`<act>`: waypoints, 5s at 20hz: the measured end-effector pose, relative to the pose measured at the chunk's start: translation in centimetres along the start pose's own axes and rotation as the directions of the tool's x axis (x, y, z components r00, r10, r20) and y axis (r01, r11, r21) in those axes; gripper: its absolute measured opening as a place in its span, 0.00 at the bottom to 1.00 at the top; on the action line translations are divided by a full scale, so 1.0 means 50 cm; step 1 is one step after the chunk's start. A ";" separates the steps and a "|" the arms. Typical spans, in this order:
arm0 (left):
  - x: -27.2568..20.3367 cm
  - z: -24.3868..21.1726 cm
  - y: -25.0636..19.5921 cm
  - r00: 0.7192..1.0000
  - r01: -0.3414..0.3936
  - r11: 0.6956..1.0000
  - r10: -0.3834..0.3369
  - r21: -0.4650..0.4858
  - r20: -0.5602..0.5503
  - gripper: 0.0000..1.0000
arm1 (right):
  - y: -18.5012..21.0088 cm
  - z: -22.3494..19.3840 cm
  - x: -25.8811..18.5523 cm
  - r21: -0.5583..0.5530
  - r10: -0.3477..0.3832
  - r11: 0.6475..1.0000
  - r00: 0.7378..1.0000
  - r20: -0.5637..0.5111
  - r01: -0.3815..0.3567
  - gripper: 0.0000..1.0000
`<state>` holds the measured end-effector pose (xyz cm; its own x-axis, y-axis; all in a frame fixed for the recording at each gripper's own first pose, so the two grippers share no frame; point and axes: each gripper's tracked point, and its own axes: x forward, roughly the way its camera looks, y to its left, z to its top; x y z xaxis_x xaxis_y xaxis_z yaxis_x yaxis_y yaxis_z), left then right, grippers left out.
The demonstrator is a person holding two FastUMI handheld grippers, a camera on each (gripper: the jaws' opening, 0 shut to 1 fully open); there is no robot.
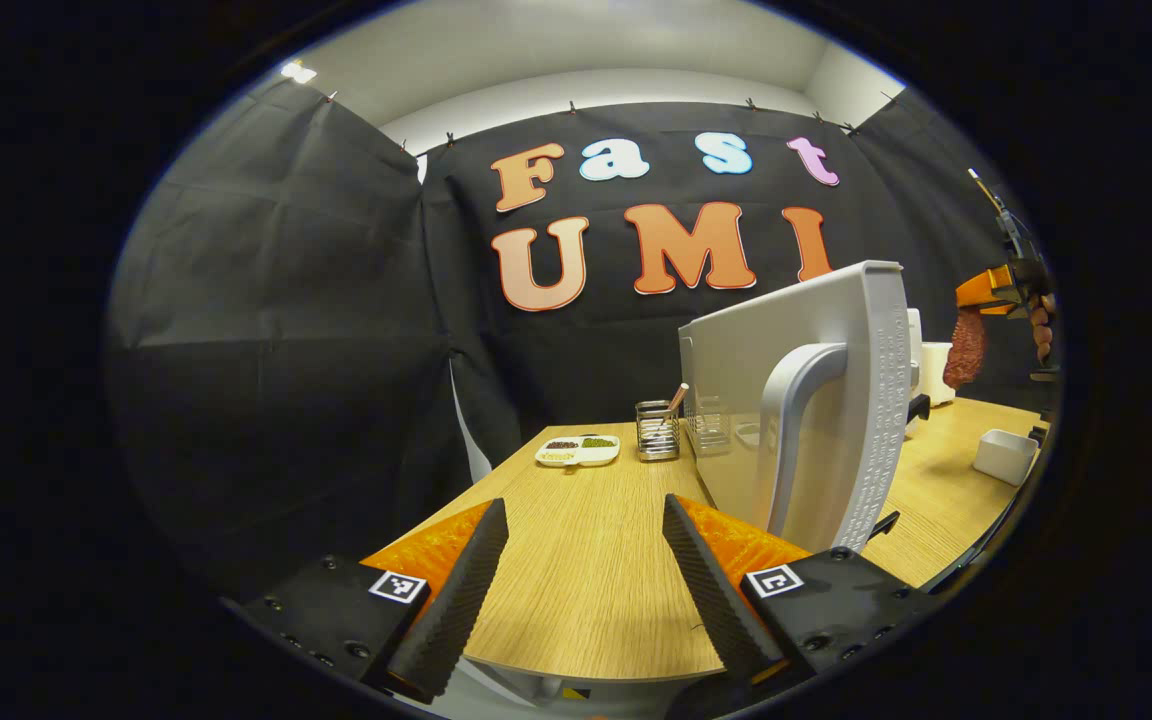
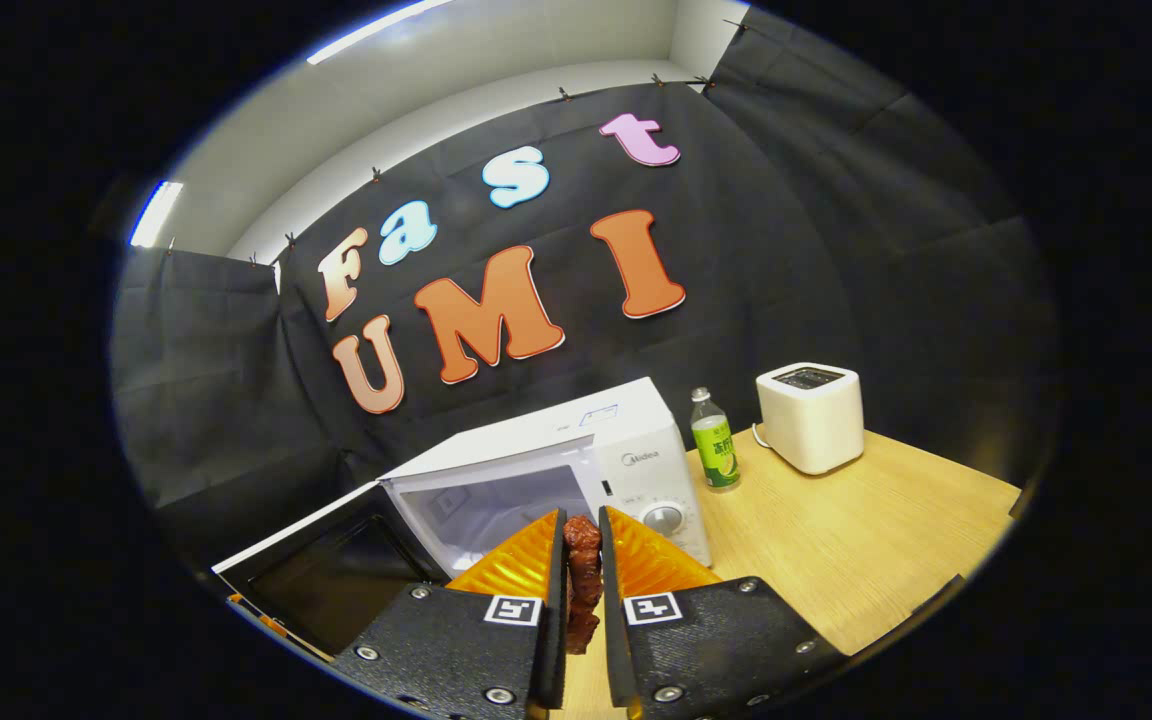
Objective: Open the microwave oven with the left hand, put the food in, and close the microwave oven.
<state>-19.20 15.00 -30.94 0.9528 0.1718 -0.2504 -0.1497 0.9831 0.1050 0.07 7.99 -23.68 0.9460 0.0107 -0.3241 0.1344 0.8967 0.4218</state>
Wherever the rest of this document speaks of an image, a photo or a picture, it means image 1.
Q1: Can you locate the white microwave oven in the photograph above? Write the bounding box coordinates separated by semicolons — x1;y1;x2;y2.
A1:
678;260;932;554

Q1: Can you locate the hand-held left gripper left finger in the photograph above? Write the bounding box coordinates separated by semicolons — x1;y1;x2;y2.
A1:
239;498;511;705

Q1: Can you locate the white toaster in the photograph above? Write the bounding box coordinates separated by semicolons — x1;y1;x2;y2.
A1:
920;342;956;407

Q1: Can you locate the red raw meat piece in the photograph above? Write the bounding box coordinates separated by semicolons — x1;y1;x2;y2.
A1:
942;307;988;392

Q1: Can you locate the white rectangular tray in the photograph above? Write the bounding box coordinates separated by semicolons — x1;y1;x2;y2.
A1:
972;429;1040;488

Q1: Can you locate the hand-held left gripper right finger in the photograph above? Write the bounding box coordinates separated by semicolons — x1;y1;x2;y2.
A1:
661;493;940;701

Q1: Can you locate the white sectioned bean dish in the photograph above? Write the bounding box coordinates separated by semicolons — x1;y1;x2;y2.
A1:
535;435;622;469

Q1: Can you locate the metal wire utensil holder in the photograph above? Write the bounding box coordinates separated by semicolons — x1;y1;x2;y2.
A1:
635;399;683;463

